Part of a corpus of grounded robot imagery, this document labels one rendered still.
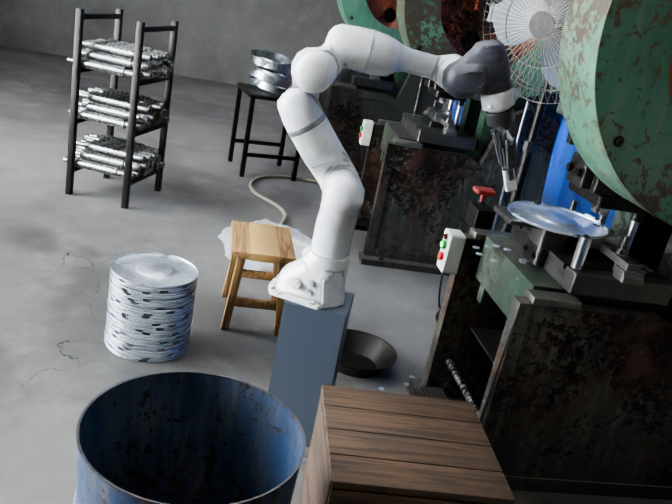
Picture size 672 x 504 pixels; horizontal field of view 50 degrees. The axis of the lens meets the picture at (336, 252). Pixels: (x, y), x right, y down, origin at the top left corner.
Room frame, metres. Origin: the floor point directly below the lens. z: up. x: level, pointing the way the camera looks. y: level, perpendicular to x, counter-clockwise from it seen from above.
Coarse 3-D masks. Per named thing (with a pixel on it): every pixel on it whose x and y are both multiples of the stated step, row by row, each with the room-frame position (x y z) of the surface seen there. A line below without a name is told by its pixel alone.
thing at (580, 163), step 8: (576, 152) 2.10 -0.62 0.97; (576, 160) 2.07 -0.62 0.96; (568, 168) 2.07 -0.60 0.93; (576, 168) 2.05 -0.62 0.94; (584, 168) 2.01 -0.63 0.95; (568, 176) 2.08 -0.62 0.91; (576, 176) 2.04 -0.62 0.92; (584, 176) 2.00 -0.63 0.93; (592, 176) 2.01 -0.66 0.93; (576, 184) 2.03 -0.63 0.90; (584, 184) 2.00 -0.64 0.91; (592, 184) 2.00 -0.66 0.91; (600, 184) 1.99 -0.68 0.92; (592, 192) 1.99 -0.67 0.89; (600, 192) 1.99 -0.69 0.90; (608, 192) 1.99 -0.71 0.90
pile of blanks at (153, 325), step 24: (120, 288) 2.14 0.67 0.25; (144, 288) 2.12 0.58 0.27; (168, 288) 2.16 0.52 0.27; (192, 288) 2.23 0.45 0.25; (120, 312) 2.13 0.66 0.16; (144, 312) 2.12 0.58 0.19; (168, 312) 2.16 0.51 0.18; (192, 312) 2.27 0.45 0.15; (120, 336) 2.13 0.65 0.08; (144, 336) 2.12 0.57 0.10; (168, 336) 2.17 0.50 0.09; (144, 360) 2.13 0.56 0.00; (168, 360) 2.16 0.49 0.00
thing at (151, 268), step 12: (144, 252) 2.38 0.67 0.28; (156, 252) 2.40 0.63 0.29; (120, 264) 2.25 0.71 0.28; (132, 264) 2.27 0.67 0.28; (144, 264) 2.28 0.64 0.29; (156, 264) 2.29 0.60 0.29; (168, 264) 2.33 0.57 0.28; (180, 264) 2.35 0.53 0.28; (192, 264) 2.36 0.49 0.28; (120, 276) 2.16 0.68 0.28; (132, 276) 2.17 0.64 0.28; (144, 276) 2.19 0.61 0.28; (156, 276) 2.20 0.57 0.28; (168, 276) 2.23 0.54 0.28; (180, 276) 2.25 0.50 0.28
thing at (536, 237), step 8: (496, 208) 2.05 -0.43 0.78; (504, 208) 2.06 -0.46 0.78; (504, 216) 1.99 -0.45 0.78; (512, 216) 1.99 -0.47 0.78; (512, 224) 1.95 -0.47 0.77; (520, 224) 1.95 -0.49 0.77; (528, 224) 1.96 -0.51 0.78; (536, 232) 2.03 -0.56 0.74; (544, 232) 1.99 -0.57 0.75; (552, 232) 1.99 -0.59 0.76; (528, 240) 2.07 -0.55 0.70; (536, 240) 2.02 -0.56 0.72; (544, 240) 1.99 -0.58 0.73; (552, 240) 1.99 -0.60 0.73; (560, 240) 2.00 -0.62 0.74; (528, 248) 2.05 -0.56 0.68; (536, 248) 2.01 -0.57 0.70; (544, 248) 1.99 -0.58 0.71; (552, 248) 2.00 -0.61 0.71; (560, 248) 2.00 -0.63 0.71; (528, 256) 2.04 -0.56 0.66; (536, 256) 2.00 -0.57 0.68; (544, 256) 1.99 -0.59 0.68; (536, 264) 1.99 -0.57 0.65
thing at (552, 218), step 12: (516, 204) 2.13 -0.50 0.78; (528, 204) 2.16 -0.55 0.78; (516, 216) 1.99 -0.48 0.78; (528, 216) 2.02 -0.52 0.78; (540, 216) 2.03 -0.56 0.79; (552, 216) 2.05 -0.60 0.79; (564, 216) 2.08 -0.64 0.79; (576, 216) 2.13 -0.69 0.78; (552, 228) 1.94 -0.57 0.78; (564, 228) 1.97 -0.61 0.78; (576, 228) 1.99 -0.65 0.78; (588, 228) 2.02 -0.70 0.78; (600, 228) 2.05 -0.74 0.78
